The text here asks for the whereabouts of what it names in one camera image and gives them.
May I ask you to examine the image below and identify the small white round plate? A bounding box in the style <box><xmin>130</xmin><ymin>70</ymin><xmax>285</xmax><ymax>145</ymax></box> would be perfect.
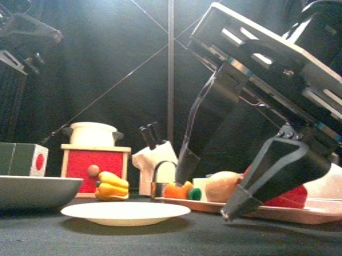
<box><xmin>58</xmin><ymin>201</ymin><xmax>192</xmax><ymax>228</ymax></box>

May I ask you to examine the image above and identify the red toy tomato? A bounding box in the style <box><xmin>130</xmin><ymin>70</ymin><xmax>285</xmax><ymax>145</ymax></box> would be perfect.
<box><xmin>241</xmin><ymin>165</ymin><xmax>309</xmax><ymax>210</ymax></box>

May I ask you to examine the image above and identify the white round bowl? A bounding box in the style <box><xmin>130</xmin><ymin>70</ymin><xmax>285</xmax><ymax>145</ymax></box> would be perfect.
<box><xmin>303</xmin><ymin>162</ymin><xmax>342</xmax><ymax>202</ymax></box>

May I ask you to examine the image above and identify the pink rectangular tray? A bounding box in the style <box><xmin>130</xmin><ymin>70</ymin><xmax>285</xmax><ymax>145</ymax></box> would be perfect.
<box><xmin>153</xmin><ymin>195</ymin><xmax>342</xmax><ymax>226</ymax></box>

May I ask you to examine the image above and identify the tan toy potato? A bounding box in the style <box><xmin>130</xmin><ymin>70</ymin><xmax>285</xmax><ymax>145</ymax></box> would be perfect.
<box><xmin>202</xmin><ymin>170</ymin><xmax>244</xmax><ymax>204</ymax></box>

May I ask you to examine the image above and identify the white toy knife block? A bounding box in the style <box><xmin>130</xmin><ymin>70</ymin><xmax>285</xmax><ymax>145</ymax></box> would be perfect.
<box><xmin>130</xmin><ymin>140</ymin><xmax>180</xmax><ymax>197</ymax></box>

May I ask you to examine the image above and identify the orange toy carrot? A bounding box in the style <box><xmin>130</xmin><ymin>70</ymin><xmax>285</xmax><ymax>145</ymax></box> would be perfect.
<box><xmin>161</xmin><ymin>180</ymin><xmax>202</xmax><ymax>202</ymax></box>

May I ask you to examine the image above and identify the small metal toy faucet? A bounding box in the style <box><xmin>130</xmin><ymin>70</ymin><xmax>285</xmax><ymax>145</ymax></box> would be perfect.
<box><xmin>149</xmin><ymin>160</ymin><xmax>178</xmax><ymax>201</ymax></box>

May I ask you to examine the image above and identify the white toy pot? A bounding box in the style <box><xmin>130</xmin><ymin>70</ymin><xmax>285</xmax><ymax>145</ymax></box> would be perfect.
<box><xmin>61</xmin><ymin>121</ymin><xmax>125</xmax><ymax>148</ymax></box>

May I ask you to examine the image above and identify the yellow toy bell pepper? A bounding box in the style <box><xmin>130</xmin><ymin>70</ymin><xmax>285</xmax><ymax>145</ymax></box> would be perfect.
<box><xmin>93</xmin><ymin>170</ymin><xmax>130</xmax><ymax>202</ymax></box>

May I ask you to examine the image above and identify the wooden red toy stove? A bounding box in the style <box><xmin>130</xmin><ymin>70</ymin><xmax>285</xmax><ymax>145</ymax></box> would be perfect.
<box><xmin>58</xmin><ymin>143</ymin><xmax>133</xmax><ymax>200</ymax></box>

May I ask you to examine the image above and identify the green white box red dot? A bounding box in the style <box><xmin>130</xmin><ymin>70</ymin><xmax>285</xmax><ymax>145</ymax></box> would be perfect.
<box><xmin>0</xmin><ymin>141</ymin><xmax>49</xmax><ymax>178</ymax></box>

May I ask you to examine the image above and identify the white rectangular toy sink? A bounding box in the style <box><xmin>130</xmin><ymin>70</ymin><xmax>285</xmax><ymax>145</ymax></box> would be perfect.
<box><xmin>0</xmin><ymin>175</ymin><xmax>85</xmax><ymax>211</ymax></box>

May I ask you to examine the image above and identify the black handled toy knife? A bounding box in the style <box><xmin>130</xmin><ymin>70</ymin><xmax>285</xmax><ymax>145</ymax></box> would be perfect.
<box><xmin>137</xmin><ymin>125</ymin><xmax>157</xmax><ymax>151</ymax></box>
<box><xmin>148</xmin><ymin>121</ymin><xmax>168</xmax><ymax>145</ymax></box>

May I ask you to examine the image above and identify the vertical metal frame pole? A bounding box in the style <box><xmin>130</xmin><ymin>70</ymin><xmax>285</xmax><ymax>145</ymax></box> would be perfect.
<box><xmin>165</xmin><ymin>0</ymin><xmax>176</xmax><ymax>135</ymax></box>

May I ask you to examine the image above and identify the thin diagonal brace cord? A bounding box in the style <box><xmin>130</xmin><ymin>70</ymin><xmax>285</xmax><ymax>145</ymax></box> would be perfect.
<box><xmin>38</xmin><ymin>1</ymin><xmax>221</xmax><ymax>145</ymax></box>
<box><xmin>129</xmin><ymin>0</ymin><xmax>190</xmax><ymax>53</ymax></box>

